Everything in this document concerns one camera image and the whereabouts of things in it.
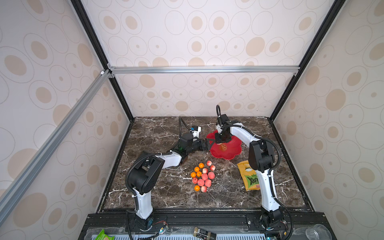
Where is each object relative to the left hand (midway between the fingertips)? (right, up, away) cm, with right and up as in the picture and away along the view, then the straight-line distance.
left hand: (214, 140), depth 87 cm
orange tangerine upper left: (-10, -18, +3) cm, 21 cm away
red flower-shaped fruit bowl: (+10, -8, +15) cm, 20 cm away
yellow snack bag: (+21, -21, 0) cm, 29 cm away
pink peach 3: (-2, -14, +6) cm, 16 cm away
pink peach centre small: (-5, -18, +2) cm, 19 cm away
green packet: (-54, -43, -19) cm, 72 cm away
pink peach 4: (-6, -21, -1) cm, 22 cm away
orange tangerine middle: (-9, -20, 0) cm, 22 cm away
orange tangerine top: (-7, -16, +5) cm, 18 cm away
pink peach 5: (-11, -23, -2) cm, 26 cm away
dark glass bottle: (-7, -42, -19) cm, 47 cm away
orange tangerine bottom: (-10, -26, -4) cm, 29 cm away
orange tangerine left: (-12, -20, +1) cm, 24 cm away
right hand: (+9, -1, +17) cm, 19 cm away
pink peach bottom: (-6, -27, -5) cm, 28 cm away
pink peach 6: (-8, -24, -3) cm, 25 cm away
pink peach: (0, -17, +4) cm, 17 cm away
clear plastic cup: (+48, -43, -16) cm, 66 cm away
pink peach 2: (-2, -21, 0) cm, 21 cm away
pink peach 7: (-4, -24, -3) cm, 25 cm away
